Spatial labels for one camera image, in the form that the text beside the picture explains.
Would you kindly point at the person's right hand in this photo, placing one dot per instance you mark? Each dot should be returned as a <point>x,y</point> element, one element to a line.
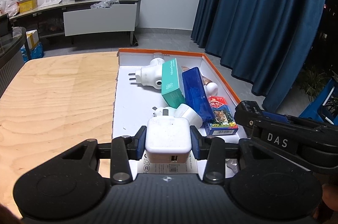
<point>330,202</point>

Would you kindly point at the small clear plastic case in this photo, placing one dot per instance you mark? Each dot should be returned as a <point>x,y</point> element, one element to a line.
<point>232,164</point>

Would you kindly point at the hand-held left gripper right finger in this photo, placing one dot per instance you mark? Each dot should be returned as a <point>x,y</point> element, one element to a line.
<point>196,142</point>

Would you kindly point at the white cube charger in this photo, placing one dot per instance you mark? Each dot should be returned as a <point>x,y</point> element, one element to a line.
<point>167,134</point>

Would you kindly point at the white adapter carton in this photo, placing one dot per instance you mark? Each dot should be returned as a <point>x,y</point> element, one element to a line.
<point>163,167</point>

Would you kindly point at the white plastic bag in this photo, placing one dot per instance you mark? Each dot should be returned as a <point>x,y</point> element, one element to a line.
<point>9,6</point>

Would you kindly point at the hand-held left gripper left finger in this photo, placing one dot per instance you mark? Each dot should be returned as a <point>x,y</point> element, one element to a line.
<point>141,142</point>

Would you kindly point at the blue dental floss box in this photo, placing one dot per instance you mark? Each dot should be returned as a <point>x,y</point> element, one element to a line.
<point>196,92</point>

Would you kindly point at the black framed display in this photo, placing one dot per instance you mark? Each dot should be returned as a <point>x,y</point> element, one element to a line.
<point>5,26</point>

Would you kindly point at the blue metal frame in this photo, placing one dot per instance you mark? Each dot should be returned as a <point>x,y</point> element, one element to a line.
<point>324,99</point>

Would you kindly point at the white television cabinet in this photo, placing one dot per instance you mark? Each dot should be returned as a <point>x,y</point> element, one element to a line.
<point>100,19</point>

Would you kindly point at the green bandage box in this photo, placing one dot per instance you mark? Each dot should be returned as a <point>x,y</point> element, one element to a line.
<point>171,81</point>

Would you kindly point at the orange cardboard box lid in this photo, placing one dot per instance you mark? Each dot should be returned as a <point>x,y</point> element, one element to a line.
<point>132,97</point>

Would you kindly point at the tiger playing card box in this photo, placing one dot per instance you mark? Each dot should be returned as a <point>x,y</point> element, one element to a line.
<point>220,118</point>

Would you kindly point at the brown cosmetic tube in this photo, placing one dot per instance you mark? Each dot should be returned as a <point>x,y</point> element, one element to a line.
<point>211,87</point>

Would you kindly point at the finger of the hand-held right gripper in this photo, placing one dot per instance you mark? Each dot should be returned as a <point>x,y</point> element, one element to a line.
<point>282,117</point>
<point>247,114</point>

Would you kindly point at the black glass table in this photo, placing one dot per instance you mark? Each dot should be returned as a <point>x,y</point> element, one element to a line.
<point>8,60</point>

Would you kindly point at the white elbow-shaped plug-in vaporizer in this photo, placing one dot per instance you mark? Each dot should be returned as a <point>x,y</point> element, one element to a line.
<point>148,76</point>

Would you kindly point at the blue curtain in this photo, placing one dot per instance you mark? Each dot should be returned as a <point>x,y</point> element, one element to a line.
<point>250,15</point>

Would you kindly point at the yellow and white cardboard box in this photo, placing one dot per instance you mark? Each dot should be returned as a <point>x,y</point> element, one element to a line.
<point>33,39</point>

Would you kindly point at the blue plastic bag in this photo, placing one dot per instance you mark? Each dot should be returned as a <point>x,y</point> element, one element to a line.
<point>35,52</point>

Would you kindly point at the white round plug-in vaporizer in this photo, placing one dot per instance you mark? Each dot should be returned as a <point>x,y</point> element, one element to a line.
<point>190,114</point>

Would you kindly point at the dark potted plant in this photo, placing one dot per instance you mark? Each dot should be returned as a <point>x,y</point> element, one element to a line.
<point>313,84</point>

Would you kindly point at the clear plastic bag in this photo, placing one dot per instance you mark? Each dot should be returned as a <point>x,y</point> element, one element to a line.
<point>104,4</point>

